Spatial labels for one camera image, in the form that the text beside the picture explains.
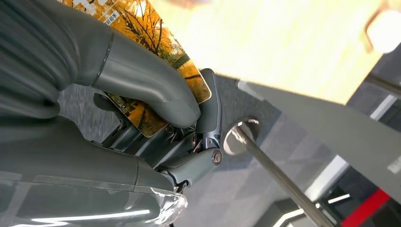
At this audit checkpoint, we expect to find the chrome stanchion chrome base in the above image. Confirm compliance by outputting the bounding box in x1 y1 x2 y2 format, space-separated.
223 118 334 227

